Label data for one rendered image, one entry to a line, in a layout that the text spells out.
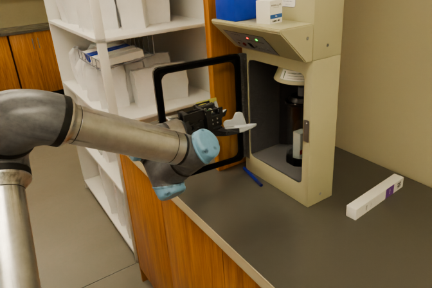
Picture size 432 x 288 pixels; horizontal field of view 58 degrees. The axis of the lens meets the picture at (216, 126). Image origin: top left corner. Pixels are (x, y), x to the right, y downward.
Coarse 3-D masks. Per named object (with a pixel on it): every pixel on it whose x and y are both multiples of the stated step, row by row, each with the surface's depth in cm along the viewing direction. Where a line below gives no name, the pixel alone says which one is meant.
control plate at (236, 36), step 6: (234, 36) 120; (240, 36) 116; (246, 36) 113; (252, 36) 110; (240, 42) 122; (246, 42) 118; (252, 42) 115; (258, 42) 112; (264, 42) 109; (252, 48) 120; (258, 48) 116; (264, 48) 113; (270, 48) 110; (276, 54) 111
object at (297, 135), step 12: (288, 96) 131; (288, 108) 128; (300, 108) 124; (288, 120) 130; (300, 120) 126; (288, 132) 132; (300, 132) 128; (288, 144) 133; (300, 144) 129; (300, 156) 131
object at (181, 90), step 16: (224, 64) 128; (176, 80) 122; (192, 80) 125; (208, 80) 128; (224, 80) 130; (176, 96) 124; (192, 96) 127; (208, 96) 129; (224, 96) 132; (176, 112) 126; (224, 144) 139
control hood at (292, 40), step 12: (216, 24) 120; (228, 24) 114; (240, 24) 109; (252, 24) 106; (264, 24) 105; (276, 24) 103; (288, 24) 102; (300, 24) 101; (312, 24) 102; (228, 36) 124; (264, 36) 104; (276, 36) 99; (288, 36) 98; (300, 36) 100; (312, 36) 103; (276, 48) 107; (288, 48) 102; (300, 48) 102; (300, 60) 105
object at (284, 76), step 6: (276, 72) 124; (282, 72) 120; (288, 72) 119; (294, 72) 118; (276, 78) 123; (282, 78) 120; (288, 78) 119; (294, 78) 118; (300, 78) 117; (288, 84) 119; (294, 84) 118; (300, 84) 117
